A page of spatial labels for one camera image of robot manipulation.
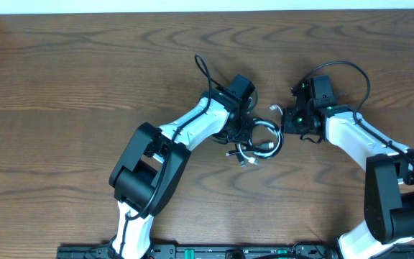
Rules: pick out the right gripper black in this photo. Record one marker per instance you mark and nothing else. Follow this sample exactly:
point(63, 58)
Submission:
point(287, 126)

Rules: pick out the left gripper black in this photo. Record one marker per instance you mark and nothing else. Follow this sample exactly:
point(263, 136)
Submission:
point(245, 139)

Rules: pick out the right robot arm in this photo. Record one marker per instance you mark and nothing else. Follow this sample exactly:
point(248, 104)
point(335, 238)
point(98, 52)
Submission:
point(387, 230)

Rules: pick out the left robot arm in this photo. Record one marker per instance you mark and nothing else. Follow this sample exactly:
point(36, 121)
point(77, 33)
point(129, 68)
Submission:
point(150, 168)

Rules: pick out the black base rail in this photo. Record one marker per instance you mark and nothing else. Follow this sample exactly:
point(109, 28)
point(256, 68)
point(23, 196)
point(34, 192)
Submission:
point(171, 251)

